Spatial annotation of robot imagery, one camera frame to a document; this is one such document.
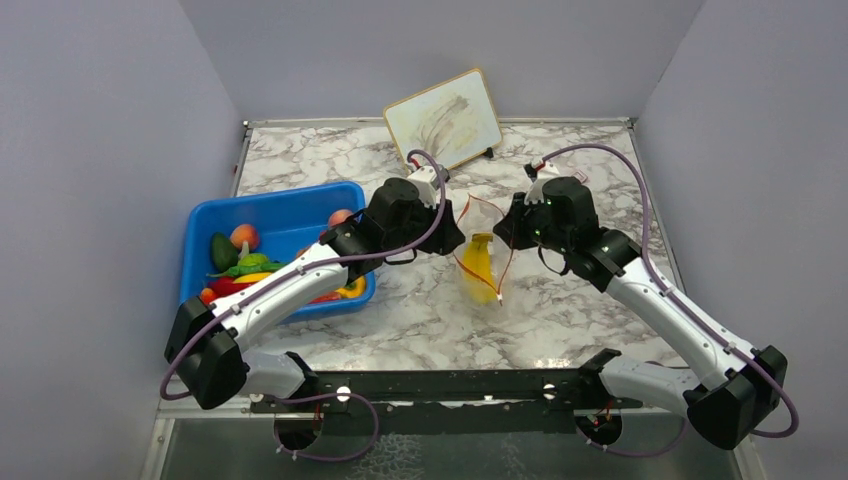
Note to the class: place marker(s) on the clear zip top bag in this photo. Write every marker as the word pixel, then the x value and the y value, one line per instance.
pixel 480 215

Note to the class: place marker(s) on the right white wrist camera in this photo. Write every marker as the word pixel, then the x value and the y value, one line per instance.
pixel 539 172

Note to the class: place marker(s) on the whiteboard with yellow frame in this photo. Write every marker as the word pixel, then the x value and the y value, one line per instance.
pixel 454 121

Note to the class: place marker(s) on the yellow banana bunch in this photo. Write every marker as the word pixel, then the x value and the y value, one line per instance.
pixel 477 270

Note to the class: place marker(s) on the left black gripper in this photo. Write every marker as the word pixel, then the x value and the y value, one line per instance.
pixel 447 238

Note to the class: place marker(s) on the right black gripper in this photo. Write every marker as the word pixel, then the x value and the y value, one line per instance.
pixel 511 228

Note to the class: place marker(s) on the peach at bin back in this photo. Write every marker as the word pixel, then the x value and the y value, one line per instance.
pixel 338 217

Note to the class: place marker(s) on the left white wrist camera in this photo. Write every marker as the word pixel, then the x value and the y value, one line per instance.
pixel 426 180

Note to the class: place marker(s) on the small red card box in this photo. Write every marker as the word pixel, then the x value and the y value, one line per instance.
pixel 580 176

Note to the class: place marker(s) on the single yellow banana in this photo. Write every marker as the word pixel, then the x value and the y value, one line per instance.
pixel 251 278

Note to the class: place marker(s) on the peach at bin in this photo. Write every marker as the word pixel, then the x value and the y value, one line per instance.
pixel 245 234
pixel 338 217

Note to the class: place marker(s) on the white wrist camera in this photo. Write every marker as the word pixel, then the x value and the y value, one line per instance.
pixel 426 180
pixel 539 172

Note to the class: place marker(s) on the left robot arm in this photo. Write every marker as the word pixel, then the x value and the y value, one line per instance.
pixel 209 345

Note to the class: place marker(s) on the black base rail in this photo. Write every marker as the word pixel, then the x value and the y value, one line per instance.
pixel 434 402

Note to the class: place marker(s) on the dark green avocado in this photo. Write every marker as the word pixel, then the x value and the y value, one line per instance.
pixel 223 253

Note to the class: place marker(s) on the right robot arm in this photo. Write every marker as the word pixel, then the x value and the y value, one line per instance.
pixel 728 387

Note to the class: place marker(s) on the green chili pepper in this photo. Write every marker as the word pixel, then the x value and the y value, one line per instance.
pixel 251 264

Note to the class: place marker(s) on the blue plastic bin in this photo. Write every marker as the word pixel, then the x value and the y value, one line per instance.
pixel 286 222

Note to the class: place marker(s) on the peach at bin left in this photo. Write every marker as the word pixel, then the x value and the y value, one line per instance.
pixel 245 234

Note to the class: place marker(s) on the yellow bell pepper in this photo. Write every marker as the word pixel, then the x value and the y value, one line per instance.
pixel 354 289

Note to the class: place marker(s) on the red chili pepper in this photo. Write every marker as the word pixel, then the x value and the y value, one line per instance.
pixel 225 286

